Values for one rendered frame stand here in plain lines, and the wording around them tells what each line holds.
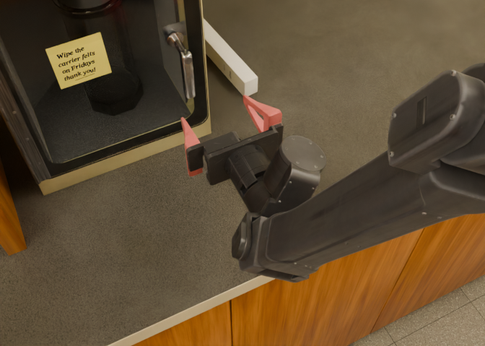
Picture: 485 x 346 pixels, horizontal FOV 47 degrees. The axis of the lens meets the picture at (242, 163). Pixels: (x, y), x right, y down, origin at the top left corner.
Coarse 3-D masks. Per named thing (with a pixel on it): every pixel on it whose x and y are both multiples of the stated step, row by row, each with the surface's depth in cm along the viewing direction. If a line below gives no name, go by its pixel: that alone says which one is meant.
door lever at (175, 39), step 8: (176, 32) 82; (168, 40) 82; (176, 40) 82; (176, 48) 82; (184, 48) 81; (184, 56) 80; (184, 64) 81; (192, 64) 82; (184, 72) 82; (192, 72) 83; (184, 80) 84; (192, 80) 84; (184, 88) 85; (192, 88) 85; (192, 96) 86
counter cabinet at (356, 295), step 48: (432, 240) 127; (480, 240) 146; (288, 288) 107; (336, 288) 121; (384, 288) 138; (432, 288) 162; (192, 336) 103; (240, 336) 115; (288, 336) 131; (336, 336) 152
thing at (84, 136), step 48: (0, 0) 67; (48, 0) 69; (96, 0) 72; (144, 0) 76; (192, 0) 79; (0, 48) 71; (144, 48) 82; (192, 48) 86; (48, 96) 80; (96, 96) 84; (144, 96) 89; (48, 144) 87; (96, 144) 92; (144, 144) 98
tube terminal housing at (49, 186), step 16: (208, 96) 98; (192, 128) 102; (208, 128) 104; (160, 144) 102; (176, 144) 104; (112, 160) 99; (128, 160) 101; (64, 176) 96; (80, 176) 98; (48, 192) 97
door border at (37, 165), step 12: (0, 72) 74; (0, 84) 75; (0, 96) 77; (12, 96) 77; (0, 108) 78; (12, 108) 79; (12, 120) 81; (24, 120) 82; (12, 132) 82; (24, 132) 83; (24, 144) 85; (36, 156) 88; (36, 168) 90
